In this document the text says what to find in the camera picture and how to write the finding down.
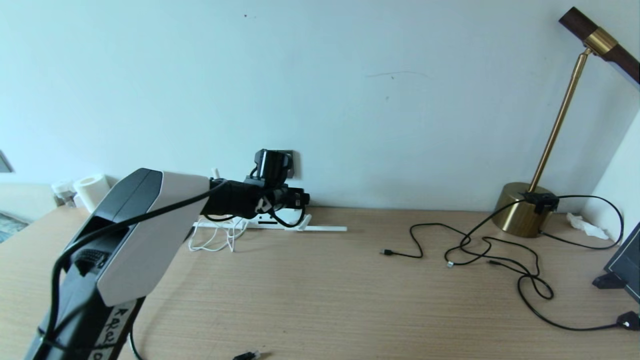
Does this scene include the white adapter cable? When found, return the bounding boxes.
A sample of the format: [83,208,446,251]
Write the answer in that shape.
[189,220,248,252]

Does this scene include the white router with antennas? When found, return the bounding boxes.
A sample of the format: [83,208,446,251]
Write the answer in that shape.
[194,168,348,234]

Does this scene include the white toilet paper roll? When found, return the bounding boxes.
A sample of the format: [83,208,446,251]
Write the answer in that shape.
[74,174,112,213]

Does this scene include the beige upholstered furniture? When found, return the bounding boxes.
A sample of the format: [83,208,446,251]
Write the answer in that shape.
[0,184,58,223]

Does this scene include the brass desk lamp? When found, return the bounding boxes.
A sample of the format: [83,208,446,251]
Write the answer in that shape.
[491,6,640,238]

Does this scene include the patterned grey fabric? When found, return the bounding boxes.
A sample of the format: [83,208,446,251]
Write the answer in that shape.
[0,212,30,244]

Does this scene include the black adapter block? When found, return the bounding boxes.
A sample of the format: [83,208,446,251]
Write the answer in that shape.
[520,191,560,215]

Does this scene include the crumpled white tissue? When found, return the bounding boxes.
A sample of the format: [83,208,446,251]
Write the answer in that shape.
[566,212,609,240]

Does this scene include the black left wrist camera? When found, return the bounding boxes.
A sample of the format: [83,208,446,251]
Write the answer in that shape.
[252,149,293,185]

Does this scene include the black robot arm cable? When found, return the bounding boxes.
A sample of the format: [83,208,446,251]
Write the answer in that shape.
[37,180,307,351]

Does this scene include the black usb cables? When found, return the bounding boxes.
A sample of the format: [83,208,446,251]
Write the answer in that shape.
[379,223,554,301]

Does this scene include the black ethernet cable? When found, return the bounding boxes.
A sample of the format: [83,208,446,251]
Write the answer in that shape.
[129,330,262,360]

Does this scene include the black cable with silver tip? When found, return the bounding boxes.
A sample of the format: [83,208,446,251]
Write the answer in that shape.
[444,197,532,268]

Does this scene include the black lamp power cable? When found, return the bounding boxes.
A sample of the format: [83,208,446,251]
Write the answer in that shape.
[538,195,624,251]

